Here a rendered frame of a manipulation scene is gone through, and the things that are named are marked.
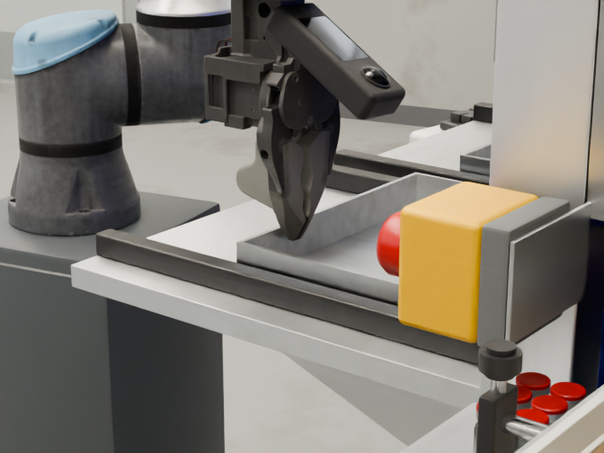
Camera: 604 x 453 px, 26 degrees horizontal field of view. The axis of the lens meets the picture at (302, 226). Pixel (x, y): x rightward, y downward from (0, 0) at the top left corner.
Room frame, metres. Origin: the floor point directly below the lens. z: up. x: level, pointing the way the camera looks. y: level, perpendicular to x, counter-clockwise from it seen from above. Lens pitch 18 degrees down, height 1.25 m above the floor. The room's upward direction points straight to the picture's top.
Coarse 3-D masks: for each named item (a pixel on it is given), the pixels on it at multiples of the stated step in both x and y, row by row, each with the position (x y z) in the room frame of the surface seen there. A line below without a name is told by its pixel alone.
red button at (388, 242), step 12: (396, 216) 0.74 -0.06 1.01; (384, 228) 0.73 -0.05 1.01; (396, 228) 0.73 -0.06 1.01; (384, 240) 0.73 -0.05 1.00; (396, 240) 0.72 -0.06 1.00; (384, 252) 0.73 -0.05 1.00; (396, 252) 0.72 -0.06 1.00; (384, 264) 0.73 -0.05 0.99; (396, 264) 0.72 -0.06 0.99; (396, 276) 0.73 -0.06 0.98
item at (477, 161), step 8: (488, 144) 1.29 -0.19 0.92; (472, 152) 1.26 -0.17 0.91; (480, 152) 1.27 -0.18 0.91; (488, 152) 1.29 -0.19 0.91; (464, 160) 1.25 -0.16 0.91; (472, 160) 1.24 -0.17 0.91; (480, 160) 1.24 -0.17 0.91; (488, 160) 1.23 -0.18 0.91; (464, 168) 1.25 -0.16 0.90; (472, 168) 1.24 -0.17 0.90; (480, 168) 1.24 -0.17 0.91; (488, 168) 1.23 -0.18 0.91
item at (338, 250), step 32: (384, 192) 1.14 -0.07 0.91; (416, 192) 1.18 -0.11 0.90; (320, 224) 1.06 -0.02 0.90; (352, 224) 1.10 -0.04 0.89; (256, 256) 0.97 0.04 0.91; (288, 256) 0.95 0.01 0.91; (320, 256) 1.04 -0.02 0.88; (352, 256) 1.04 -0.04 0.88; (352, 288) 0.91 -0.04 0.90; (384, 288) 0.89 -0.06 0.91
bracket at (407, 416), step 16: (304, 368) 0.98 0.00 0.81; (320, 368) 0.97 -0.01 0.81; (336, 384) 0.96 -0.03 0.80; (352, 384) 0.95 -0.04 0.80; (368, 384) 0.94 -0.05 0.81; (352, 400) 0.95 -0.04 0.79; (368, 400) 0.94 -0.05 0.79; (384, 400) 0.94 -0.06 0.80; (400, 400) 0.93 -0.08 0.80; (416, 400) 0.92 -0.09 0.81; (432, 400) 0.91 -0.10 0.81; (368, 416) 0.94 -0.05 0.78; (384, 416) 0.94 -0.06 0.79; (400, 416) 0.93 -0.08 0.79; (416, 416) 0.92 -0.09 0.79; (432, 416) 0.91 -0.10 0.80; (448, 416) 0.90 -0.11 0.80; (400, 432) 0.93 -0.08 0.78; (416, 432) 0.92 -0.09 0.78
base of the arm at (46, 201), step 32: (32, 160) 1.40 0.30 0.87; (64, 160) 1.39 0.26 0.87; (96, 160) 1.40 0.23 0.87; (32, 192) 1.39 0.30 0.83; (64, 192) 1.38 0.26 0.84; (96, 192) 1.39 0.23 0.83; (128, 192) 1.42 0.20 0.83; (32, 224) 1.38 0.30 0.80; (64, 224) 1.37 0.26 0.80; (96, 224) 1.38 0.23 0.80; (128, 224) 1.41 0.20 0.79
